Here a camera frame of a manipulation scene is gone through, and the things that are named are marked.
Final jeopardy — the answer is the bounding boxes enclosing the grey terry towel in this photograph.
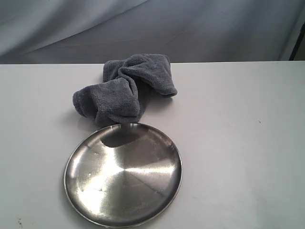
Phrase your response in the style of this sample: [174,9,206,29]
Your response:
[72,54,177,127]

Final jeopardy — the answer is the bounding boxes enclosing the round stainless steel plate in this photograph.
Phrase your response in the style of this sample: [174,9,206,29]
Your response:
[63,123,183,228]

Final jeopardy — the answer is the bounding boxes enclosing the white backdrop cloth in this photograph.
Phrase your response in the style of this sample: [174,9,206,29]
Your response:
[0,0,305,64]

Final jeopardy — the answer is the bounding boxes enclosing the black stand pole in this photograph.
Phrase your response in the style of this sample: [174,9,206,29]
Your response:
[289,29,303,61]

